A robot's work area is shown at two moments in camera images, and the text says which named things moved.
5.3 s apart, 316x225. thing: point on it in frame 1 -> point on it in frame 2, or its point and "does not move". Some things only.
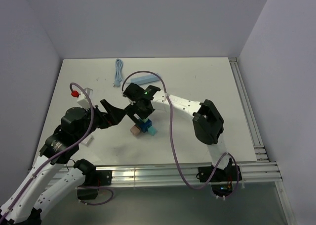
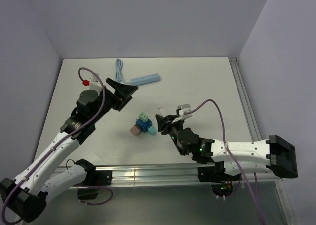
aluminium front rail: (165, 174) does not move
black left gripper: (113, 116) -> (125, 91)
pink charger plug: (135, 130) does not move
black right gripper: (132, 110) -> (168, 120)
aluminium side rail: (260, 151) does not move
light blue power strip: (145, 79) does not move
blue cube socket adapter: (144, 126) does not move
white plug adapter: (87, 142) -> (161, 112)
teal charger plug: (152, 130) does not move
